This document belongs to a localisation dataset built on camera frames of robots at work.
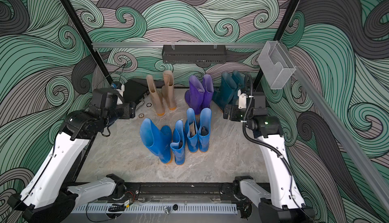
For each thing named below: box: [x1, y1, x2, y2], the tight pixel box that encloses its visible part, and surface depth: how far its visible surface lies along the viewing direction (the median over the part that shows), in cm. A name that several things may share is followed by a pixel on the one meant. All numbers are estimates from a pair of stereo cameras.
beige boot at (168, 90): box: [161, 70, 177, 111], surface depth 94 cm
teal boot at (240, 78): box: [231, 69, 246, 91], surface depth 91 cm
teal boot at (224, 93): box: [212, 71, 238, 109], surface depth 92 cm
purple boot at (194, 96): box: [184, 75, 205, 116], surface depth 90 cm
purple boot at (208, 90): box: [202, 73, 214, 109], surface depth 89 cm
